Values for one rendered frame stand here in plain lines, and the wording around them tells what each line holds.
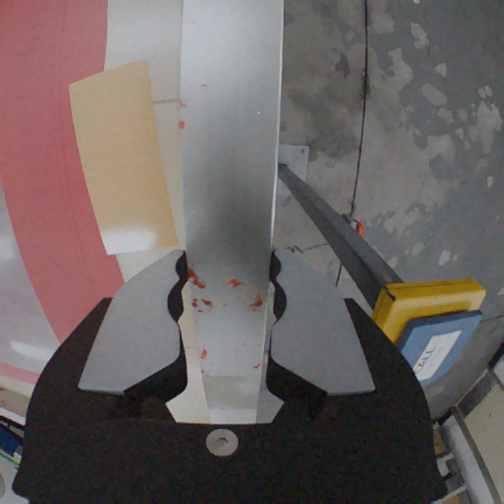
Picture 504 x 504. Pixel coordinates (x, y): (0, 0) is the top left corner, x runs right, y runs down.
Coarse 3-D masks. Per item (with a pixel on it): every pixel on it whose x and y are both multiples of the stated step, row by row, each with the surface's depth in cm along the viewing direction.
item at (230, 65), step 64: (192, 0) 6; (256, 0) 6; (192, 64) 8; (256, 64) 8; (192, 128) 9; (256, 128) 9; (192, 192) 10; (256, 192) 10; (192, 256) 11; (256, 256) 11; (256, 320) 13; (256, 384) 16
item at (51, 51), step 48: (0, 0) 5; (48, 0) 7; (96, 0) 8; (0, 48) 7; (48, 48) 9; (96, 48) 9; (0, 96) 9; (48, 96) 10; (0, 144) 11; (48, 144) 11; (0, 192) 12; (48, 192) 13
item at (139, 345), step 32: (128, 288) 9; (160, 288) 9; (128, 320) 7; (160, 320) 7; (96, 352) 6; (128, 352) 6; (160, 352) 6; (96, 384) 5; (128, 384) 5; (160, 384) 6
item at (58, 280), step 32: (0, 256) 14; (32, 256) 15; (64, 256) 15; (96, 256) 15; (0, 288) 16; (32, 288) 16; (64, 288) 16; (96, 288) 16; (0, 320) 18; (32, 320) 17; (64, 320) 17; (0, 352) 20; (32, 352) 20
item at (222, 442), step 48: (96, 432) 4; (144, 432) 4; (192, 432) 4; (240, 432) 4; (288, 432) 4; (336, 432) 4; (48, 480) 2; (96, 480) 3; (144, 480) 3; (192, 480) 3; (240, 480) 3; (288, 480) 3; (336, 480) 3; (384, 480) 3
